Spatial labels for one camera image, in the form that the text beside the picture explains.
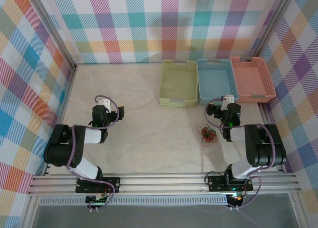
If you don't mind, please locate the thin orange cable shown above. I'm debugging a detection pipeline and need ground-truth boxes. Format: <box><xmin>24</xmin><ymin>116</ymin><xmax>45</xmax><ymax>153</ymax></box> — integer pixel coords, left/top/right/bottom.
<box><xmin>195</xmin><ymin>124</ymin><xmax>219</xmax><ymax>147</ymax></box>

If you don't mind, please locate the blue plastic basket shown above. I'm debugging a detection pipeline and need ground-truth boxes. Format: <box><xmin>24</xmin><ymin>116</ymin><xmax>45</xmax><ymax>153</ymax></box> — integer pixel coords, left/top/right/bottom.
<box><xmin>196</xmin><ymin>59</ymin><xmax>240</xmax><ymax>106</ymax></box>

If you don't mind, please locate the pink plastic basket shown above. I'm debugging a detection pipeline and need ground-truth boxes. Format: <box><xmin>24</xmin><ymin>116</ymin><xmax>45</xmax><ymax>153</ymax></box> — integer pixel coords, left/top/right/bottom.
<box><xmin>230</xmin><ymin>56</ymin><xmax>277</xmax><ymax>103</ymax></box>

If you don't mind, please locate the green plastic basket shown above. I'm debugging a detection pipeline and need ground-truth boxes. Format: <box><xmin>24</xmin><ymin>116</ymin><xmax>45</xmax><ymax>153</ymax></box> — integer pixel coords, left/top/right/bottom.
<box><xmin>159</xmin><ymin>59</ymin><xmax>199</xmax><ymax>107</ymax></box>

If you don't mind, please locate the left controller circuit board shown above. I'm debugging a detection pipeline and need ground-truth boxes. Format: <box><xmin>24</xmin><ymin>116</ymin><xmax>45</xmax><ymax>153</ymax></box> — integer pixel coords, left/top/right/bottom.
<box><xmin>85</xmin><ymin>192</ymin><xmax>110</xmax><ymax>206</ymax></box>

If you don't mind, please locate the controller circuit board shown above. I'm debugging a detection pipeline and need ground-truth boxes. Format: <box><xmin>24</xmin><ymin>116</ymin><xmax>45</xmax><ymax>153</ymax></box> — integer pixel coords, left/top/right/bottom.
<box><xmin>85</xmin><ymin>192</ymin><xmax>110</xmax><ymax>206</ymax></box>
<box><xmin>227</xmin><ymin>192</ymin><xmax>245</xmax><ymax>203</ymax></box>

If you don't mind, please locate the right controller circuit board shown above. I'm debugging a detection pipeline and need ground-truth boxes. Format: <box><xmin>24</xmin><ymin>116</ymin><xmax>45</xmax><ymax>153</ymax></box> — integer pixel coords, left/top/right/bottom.
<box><xmin>227</xmin><ymin>192</ymin><xmax>245</xmax><ymax>203</ymax></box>

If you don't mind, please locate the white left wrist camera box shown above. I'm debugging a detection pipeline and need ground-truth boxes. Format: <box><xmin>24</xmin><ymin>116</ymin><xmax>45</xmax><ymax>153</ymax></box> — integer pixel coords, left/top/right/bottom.
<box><xmin>96</xmin><ymin>98</ymin><xmax>111</xmax><ymax>112</ymax></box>

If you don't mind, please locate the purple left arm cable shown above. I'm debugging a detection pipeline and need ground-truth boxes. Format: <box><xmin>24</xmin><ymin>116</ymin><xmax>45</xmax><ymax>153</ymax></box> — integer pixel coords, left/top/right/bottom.
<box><xmin>66</xmin><ymin>95</ymin><xmax>119</xmax><ymax>212</ymax></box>

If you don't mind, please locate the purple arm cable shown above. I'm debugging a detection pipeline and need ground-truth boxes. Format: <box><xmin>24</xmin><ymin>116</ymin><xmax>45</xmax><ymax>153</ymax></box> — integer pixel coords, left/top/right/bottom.
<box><xmin>204</xmin><ymin>96</ymin><xmax>276</xmax><ymax>211</ymax></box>
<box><xmin>66</xmin><ymin>95</ymin><xmax>119</xmax><ymax>212</ymax></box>

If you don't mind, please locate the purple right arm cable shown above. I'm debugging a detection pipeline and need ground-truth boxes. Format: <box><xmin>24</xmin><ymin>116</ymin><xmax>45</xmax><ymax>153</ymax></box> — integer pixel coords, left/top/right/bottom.
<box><xmin>204</xmin><ymin>96</ymin><xmax>276</xmax><ymax>211</ymax></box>

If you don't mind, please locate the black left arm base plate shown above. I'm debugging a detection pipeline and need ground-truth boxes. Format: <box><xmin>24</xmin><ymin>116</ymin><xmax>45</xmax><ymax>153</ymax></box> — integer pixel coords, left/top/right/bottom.
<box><xmin>75</xmin><ymin>177</ymin><xmax>121</xmax><ymax>194</ymax></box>

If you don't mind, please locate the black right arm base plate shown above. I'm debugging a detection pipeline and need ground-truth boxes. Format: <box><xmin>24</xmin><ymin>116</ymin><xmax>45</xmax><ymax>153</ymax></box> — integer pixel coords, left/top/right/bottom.
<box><xmin>207</xmin><ymin>175</ymin><xmax>254</xmax><ymax>192</ymax></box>

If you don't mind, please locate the aluminium mounting rail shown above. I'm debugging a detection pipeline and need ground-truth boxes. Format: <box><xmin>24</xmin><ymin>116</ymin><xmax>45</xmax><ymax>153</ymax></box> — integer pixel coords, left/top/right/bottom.
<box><xmin>26</xmin><ymin>172</ymin><xmax>302</xmax><ymax>196</ymax></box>

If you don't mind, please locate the grey slotted cable duct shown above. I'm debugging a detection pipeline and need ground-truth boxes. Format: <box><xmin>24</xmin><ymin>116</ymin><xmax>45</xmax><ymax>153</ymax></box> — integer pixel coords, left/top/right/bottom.
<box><xmin>39</xmin><ymin>197</ymin><xmax>230</xmax><ymax>206</ymax></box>

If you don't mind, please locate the aluminium frame post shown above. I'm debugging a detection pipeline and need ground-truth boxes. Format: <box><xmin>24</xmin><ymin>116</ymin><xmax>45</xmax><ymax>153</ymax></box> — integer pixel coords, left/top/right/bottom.
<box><xmin>23</xmin><ymin>0</ymin><xmax>78</xmax><ymax>70</ymax></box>
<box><xmin>250</xmin><ymin>0</ymin><xmax>298</xmax><ymax>59</ymax></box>

